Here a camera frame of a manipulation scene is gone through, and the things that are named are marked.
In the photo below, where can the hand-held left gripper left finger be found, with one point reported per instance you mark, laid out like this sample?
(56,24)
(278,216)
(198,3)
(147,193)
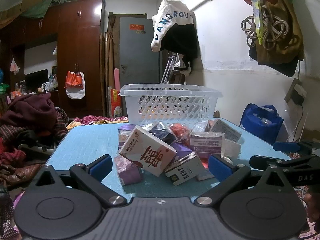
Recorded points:
(101,167)

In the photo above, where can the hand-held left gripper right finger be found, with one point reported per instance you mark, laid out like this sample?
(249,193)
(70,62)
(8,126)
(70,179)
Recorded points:
(220,167)

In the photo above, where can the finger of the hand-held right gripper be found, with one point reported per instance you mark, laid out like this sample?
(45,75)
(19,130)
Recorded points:
(285,147)
(265,161)

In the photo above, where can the purple white box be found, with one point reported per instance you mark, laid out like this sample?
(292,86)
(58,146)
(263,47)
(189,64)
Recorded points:
(206,143)

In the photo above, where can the dark blue plastic packet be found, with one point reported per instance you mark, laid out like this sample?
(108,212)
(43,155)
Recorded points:
(162,133)

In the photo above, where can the white plastic basket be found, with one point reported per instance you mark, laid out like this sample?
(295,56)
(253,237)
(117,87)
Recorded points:
(170,105)

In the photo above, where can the small white box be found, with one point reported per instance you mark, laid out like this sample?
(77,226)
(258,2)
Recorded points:
(203,173)

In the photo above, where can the plain white box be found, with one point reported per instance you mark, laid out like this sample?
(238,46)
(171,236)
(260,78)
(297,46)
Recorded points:
(232,148)

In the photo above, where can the small purple box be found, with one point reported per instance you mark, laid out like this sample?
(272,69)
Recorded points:
(128,171)

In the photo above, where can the blue shopping bag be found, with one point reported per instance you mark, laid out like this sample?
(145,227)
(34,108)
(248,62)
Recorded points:
(260,127)

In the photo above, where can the white cigarette box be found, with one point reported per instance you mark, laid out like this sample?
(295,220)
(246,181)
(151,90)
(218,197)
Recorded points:
(183,172)

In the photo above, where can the grey label box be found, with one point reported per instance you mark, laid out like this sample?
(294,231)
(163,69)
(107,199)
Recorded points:
(225,128)

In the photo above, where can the floral blanket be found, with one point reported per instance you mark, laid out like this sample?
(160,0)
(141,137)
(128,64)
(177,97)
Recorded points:
(92,120)

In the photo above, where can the white box with red characters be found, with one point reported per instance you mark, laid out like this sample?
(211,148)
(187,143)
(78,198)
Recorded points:
(147,150)

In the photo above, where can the red plastic packet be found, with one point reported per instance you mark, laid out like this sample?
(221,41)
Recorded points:
(180,131)

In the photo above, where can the red yellow sack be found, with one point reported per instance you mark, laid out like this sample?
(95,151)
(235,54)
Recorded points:
(115,105)

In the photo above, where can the black hanging bag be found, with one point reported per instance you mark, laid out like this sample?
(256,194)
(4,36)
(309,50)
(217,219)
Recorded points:
(287,68)

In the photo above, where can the pile of clothes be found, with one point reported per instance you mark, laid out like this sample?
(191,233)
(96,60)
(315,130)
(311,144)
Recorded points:
(15,140)

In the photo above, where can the maroon garment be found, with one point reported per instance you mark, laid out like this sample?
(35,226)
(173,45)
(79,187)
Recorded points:
(30,110)

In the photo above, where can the orange white plastic bag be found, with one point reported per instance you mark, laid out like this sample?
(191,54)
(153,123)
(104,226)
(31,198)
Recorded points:
(73,80)

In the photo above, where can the olive brown bag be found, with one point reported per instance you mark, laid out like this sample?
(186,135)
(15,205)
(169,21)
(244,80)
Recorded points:
(287,50)

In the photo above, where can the black television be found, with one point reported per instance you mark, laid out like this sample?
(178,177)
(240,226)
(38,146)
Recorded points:
(37,78)

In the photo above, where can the metal folding stand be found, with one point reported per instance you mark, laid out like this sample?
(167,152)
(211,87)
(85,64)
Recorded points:
(167,70)

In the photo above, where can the wooden planks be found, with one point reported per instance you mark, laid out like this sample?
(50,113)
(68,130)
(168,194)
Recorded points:
(110,55)

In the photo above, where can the grey door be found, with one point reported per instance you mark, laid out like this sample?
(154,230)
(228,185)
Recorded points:
(137,55)

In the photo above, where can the brown wooden wardrobe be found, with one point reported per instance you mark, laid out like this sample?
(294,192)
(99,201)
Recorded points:
(80,42)

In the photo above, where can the pink white plastic bag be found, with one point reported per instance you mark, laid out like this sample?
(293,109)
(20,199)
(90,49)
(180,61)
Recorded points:
(14,66)

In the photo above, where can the black garment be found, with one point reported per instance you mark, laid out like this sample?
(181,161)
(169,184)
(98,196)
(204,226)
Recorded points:
(180,40)

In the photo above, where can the yellow green strip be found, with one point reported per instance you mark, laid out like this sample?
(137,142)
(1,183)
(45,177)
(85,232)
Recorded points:
(257,12)

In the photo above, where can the white hoodie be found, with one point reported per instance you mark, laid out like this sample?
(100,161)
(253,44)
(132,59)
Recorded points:
(172,10)

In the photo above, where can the green cloth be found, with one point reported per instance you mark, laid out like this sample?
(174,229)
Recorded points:
(37,7)

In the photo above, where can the wall socket with charger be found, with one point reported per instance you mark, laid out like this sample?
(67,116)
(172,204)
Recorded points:
(296,93)

